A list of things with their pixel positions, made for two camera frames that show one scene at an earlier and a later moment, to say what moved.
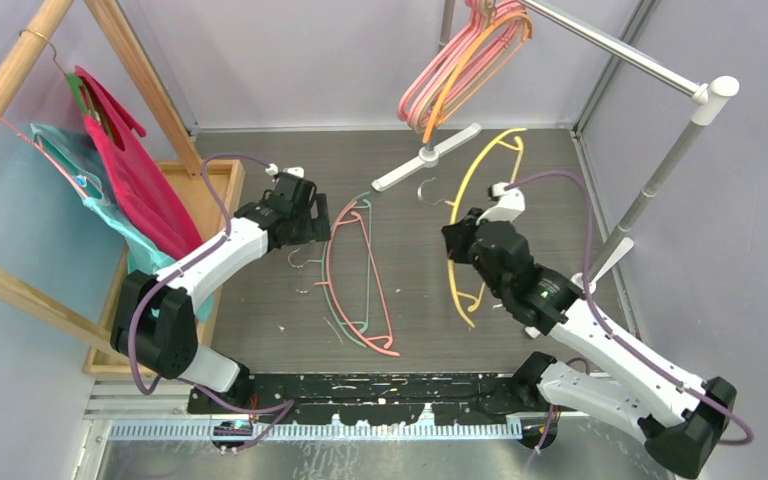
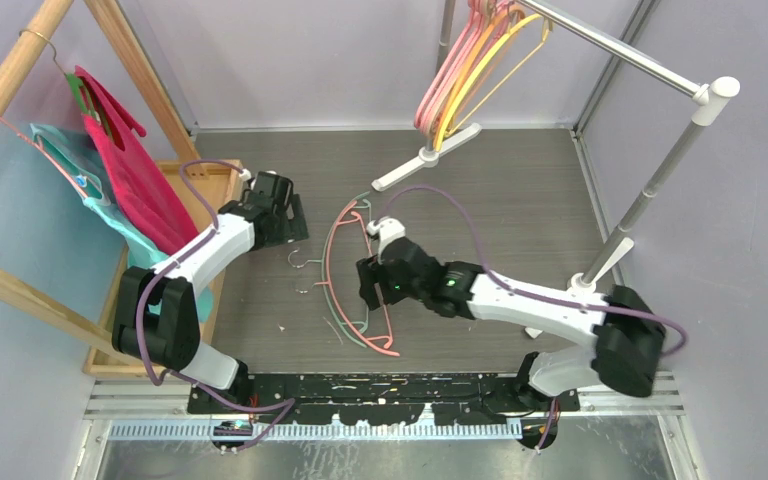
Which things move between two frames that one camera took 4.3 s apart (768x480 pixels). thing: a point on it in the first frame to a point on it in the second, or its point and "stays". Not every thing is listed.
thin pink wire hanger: x=386 y=338 stays
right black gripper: x=458 y=234 to x=372 y=270
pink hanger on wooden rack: x=30 y=140 stays
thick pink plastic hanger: x=470 y=9 to x=422 y=104
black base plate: x=371 y=398 stays
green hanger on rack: x=75 y=82 stays
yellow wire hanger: x=511 y=137 to x=438 y=131
